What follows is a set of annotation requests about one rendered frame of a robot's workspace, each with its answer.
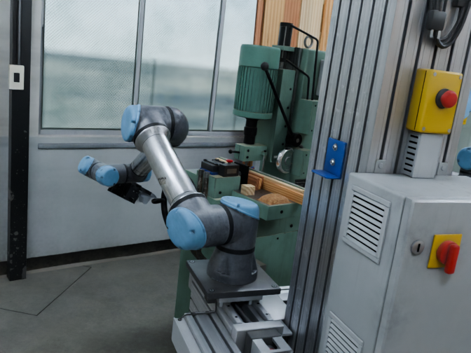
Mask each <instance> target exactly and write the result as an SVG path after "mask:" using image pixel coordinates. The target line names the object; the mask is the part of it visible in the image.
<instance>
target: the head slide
mask: <svg viewBox="0 0 471 353"><path fill-rule="evenodd" d="M283 64H284V62H279V68H278V77H277V83H276V91H277V94H278V97H279V99H280V102H281V104H282V107H283V109H284V111H285V114H286V117H287V119H288V122H289V114H290V109H291V103H292V94H293V89H294V79H295V73H296V71H295V70H289V69H283ZM272 114H273V115H272V119H268V120H258V121H257V135H256V137H255V142H254V143H260V144H263V145H267V146H268V148H267V156H266V161H269V162H276V158H274V156H277V155H278V154H279V152H280V151H281V150H282V149H284V148H285V143H286V141H285V138H286V136H287V126H286V123H285V120H284V118H283V116H282V113H281V110H280V107H279V106H278V103H277V100H276V98H274V104H273V112H272Z"/></svg>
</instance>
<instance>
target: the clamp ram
mask: <svg viewBox="0 0 471 353"><path fill-rule="evenodd" d="M234 163H235V164H237V165H239V173H238V175H239V176H240V184H241V185H242V184H247V180H248V174H249V168H250V166H248V165H244V164H242V163H240V162H234Z"/></svg>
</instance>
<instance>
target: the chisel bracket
mask: <svg viewBox="0 0 471 353"><path fill-rule="evenodd" d="M267 148H268V146H267V145H263V144H260V143H254V144H244V143H240V144H235V151H240V153H235V154H234V158H235V159H238V160H241V161H243V162H244V161H245V163H249V161H260V160H263V158H264V156H263V155H262V154H261V152H262V151H264V150H266V152H267Z"/></svg>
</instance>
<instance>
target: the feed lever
mask: <svg viewBox="0 0 471 353"><path fill-rule="evenodd" d="M268 68H269V64H268V63H267V62H262V63H261V69H262V70H263V71H265V72H266V75H267V78H268V81H269V83H270V85H271V88H272V90H273V93H274V95H275V98H276V100H277V103H278V106H279V107H280V110H281V113H282V116H283V118H284V120H285V123H286V126H287V129H288V130H289V133H288V134H287V136H286V138H285V141H286V143H287V144H288V145H290V146H295V147H299V148H303V145H302V144H301V142H302V136H301V135H300V134H297V133H294V132H292V129H291V127H290V125H289V122H288V119H287V117H286V114H285V111H284V109H283V107H282V104H281V102H280V99H279V97H278V94H277V91H276V89H275V86H274V84H273V81H272V79H271V76H270V74H269V72H268Z"/></svg>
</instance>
